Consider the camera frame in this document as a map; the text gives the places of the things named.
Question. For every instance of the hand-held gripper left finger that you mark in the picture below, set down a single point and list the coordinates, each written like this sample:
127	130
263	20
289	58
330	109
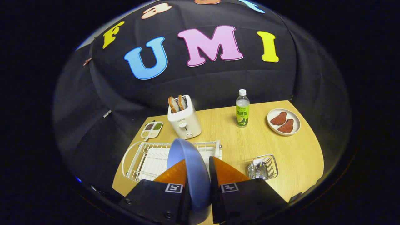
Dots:
153	200

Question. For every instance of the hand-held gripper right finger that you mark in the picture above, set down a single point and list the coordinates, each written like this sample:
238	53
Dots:
214	187

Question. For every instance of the blue plate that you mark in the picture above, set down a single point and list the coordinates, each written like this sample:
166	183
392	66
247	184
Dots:
193	175

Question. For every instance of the white-tipped metal spoon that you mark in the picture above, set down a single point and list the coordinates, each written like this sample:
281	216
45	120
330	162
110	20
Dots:
260	166

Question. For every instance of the white plate with meat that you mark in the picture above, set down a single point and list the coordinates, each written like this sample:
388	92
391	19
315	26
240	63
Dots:
295	123

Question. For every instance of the white compartment seasoning tray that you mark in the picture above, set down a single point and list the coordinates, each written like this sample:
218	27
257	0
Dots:
152	129

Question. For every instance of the white toaster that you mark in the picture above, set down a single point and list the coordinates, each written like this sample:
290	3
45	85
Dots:
184	120

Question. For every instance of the green label drink bottle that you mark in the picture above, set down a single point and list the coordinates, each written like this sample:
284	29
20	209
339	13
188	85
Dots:
242	115

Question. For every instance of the toasted bread slice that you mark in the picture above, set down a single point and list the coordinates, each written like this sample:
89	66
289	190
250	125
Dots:
182	102
173	104

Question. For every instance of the red meat piece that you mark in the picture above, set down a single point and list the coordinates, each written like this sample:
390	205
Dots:
286	126
278	118

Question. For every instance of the white cloth clip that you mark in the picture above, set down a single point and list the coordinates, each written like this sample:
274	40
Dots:
107	113

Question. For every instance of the black backdrop cloth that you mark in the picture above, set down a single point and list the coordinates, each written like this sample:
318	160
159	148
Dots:
200	84

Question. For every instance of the orange cloth clip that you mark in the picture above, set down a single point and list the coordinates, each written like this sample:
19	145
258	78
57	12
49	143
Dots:
87	61

